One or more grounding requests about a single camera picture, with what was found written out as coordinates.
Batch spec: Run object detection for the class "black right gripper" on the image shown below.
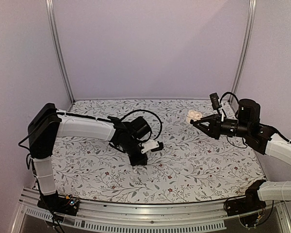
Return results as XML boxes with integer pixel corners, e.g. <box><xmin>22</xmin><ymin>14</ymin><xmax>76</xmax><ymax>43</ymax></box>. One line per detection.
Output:
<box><xmin>194</xmin><ymin>114</ymin><xmax>251</xmax><ymax>140</ymax></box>

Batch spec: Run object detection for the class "white earbud charging case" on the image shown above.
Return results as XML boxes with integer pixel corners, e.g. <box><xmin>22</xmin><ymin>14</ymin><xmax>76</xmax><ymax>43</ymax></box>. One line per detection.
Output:
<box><xmin>185</xmin><ymin>110</ymin><xmax>203</xmax><ymax>124</ymax></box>

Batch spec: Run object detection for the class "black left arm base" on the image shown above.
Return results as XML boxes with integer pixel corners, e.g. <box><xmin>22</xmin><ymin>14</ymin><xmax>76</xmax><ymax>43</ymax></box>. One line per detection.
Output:
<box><xmin>37</xmin><ymin>190</ymin><xmax>80</xmax><ymax>216</ymax></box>

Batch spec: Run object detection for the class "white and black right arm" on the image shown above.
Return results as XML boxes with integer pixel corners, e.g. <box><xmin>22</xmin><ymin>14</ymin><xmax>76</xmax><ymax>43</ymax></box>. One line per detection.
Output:
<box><xmin>190</xmin><ymin>99</ymin><xmax>291</xmax><ymax>212</ymax></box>

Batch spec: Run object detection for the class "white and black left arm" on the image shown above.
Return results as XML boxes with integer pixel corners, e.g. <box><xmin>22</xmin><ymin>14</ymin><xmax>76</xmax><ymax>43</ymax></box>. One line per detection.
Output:
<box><xmin>18</xmin><ymin>103</ymin><xmax>150</xmax><ymax>211</ymax></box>

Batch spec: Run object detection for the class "floral patterned table mat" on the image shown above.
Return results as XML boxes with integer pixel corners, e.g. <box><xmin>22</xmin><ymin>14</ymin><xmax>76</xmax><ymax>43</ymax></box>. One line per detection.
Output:
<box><xmin>51</xmin><ymin>100</ymin><xmax>265</xmax><ymax>203</ymax></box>

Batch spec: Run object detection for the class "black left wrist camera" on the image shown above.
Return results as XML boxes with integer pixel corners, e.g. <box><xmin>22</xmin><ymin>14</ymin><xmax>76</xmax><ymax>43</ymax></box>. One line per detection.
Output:
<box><xmin>141</xmin><ymin>140</ymin><xmax>163</xmax><ymax>154</ymax></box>

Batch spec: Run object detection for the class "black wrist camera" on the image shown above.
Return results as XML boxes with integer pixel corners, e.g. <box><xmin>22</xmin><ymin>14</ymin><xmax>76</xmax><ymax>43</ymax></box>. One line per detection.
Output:
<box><xmin>141</xmin><ymin>140</ymin><xmax>163</xmax><ymax>154</ymax></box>
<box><xmin>210</xmin><ymin>93</ymin><xmax>226</xmax><ymax>121</ymax></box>

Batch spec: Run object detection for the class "aluminium frame rail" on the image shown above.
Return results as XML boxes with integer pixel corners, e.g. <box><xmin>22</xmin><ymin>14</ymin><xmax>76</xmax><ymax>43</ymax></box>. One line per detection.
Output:
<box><xmin>11</xmin><ymin>188</ymin><xmax>291</xmax><ymax>233</ymax></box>

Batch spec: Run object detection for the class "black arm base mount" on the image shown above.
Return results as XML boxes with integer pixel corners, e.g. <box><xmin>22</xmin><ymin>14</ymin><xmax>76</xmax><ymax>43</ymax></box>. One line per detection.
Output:
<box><xmin>224</xmin><ymin>180</ymin><xmax>266</xmax><ymax>216</ymax></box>

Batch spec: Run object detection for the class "right aluminium corner post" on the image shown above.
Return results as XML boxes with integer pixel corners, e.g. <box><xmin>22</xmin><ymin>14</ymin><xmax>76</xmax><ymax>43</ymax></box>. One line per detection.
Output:
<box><xmin>231</xmin><ymin>0</ymin><xmax>257</xmax><ymax>95</ymax></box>

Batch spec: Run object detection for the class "aluminium corner post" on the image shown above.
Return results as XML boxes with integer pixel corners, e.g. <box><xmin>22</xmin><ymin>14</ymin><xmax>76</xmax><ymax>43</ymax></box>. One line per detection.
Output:
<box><xmin>231</xmin><ymin>0</ymin><xmax>257</xmax><ymax>95</ymax></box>
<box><xmin>45</xmin><ymin>0</ymin><xmax>75</xmax><ymax>104</ymax></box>

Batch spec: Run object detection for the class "left aluminium corner post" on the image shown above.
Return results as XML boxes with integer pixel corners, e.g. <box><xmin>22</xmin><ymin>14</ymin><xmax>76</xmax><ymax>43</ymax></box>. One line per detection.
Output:
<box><xmin>45</xmin><ymin>0</ymin><xmax>75</xmax><ymax>104</ymax></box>

